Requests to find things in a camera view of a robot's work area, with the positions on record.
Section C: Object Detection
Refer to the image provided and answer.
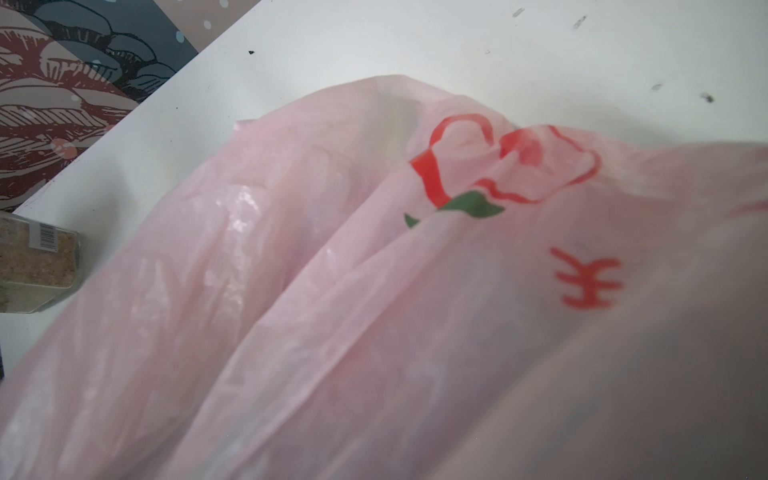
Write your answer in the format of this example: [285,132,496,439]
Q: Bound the metal can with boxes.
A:
[1,212,82,314]

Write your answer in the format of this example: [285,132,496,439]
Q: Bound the pink plastic bag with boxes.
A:
[1,76,767,479]

